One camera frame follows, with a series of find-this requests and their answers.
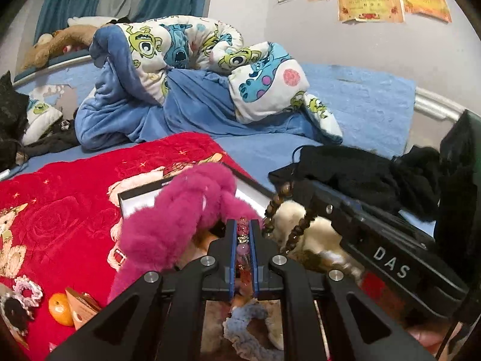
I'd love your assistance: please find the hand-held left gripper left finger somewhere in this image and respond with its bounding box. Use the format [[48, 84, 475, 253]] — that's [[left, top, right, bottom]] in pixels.
[[45, 218, 239, 361]]

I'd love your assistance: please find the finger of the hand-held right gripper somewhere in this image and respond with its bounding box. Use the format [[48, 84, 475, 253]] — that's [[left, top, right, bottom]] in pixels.
[[268, 173, 361, 241]]

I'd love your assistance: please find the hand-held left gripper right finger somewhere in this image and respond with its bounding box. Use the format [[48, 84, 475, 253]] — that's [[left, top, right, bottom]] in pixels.
[[250, 218, 438, 361]]

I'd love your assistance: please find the pink bead bracelet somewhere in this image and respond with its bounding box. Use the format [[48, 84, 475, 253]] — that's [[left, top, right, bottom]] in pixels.
[[235, 217, 252, 298]]

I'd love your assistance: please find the white plush toy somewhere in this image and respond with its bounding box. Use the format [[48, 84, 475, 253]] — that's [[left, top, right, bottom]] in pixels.
[[268, 200, 352, 260]]

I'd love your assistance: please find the wooden bead bracelet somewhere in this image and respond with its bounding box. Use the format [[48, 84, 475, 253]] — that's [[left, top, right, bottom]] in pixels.
[[263, 181, 318, 256]]

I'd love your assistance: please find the magenta plush toy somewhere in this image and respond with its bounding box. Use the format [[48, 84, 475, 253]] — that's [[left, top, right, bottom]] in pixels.
[[107, 162, 264, 303]]

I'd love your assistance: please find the person's right hand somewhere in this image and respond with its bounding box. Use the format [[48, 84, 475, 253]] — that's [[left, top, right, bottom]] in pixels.
[[408, 323, 457, 359]]

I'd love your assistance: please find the black knitted clothing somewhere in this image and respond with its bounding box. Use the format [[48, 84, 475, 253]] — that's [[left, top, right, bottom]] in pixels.
[[268, 145, 444, 222]]

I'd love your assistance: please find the blue scrunchie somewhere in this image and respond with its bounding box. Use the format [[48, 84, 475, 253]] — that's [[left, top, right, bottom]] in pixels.
[[223, 303, 286, 361]]

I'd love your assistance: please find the blue bed sheet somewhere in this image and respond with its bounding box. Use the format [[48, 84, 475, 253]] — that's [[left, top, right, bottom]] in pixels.
[[11, 56, 444, 234]]

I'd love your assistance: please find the small brown card box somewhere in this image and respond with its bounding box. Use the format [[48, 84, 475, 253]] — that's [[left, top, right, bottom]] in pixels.
[[65, 288, 102, 329]]

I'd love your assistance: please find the tangerine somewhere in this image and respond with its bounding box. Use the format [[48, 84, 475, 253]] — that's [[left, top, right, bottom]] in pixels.
[[48, 293, 75, 327]]

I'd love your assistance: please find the cartoon monster printed blanket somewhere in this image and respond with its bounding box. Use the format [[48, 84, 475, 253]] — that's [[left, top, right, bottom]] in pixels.
[[74, 14, 344, 153]]

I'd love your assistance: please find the white lace scrunchie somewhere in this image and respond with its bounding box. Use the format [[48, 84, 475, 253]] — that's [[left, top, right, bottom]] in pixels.
[[13, 274, 44, 311]]

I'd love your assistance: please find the black clothes pile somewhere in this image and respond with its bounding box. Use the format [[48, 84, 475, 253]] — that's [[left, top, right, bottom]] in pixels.
[[20, 118, 81, 159]]

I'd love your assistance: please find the brown scrunchie with white trim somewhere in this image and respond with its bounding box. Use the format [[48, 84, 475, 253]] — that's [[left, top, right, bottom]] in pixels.
[[0, 284, 34, 347]]

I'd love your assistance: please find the small cartoon print pillow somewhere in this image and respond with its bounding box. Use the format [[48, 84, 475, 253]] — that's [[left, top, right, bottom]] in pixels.
[[20, 98, 64, 147]]

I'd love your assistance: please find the black plastic bag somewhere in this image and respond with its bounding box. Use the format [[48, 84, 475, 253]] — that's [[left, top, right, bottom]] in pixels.
[[0, 71, 30, 171]]

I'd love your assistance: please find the white plush pillow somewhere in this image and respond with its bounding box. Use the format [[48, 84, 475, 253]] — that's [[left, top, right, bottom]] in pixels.
[[68, 16, 121, 28]]

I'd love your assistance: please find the brown plush dog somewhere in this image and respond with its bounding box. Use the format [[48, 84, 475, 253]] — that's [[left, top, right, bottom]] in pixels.
[[23, 24, 102, 69]]

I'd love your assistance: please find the white bed frame edge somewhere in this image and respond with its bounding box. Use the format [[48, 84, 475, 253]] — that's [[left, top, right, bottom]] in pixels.
[[413, 86, 467, 121]]

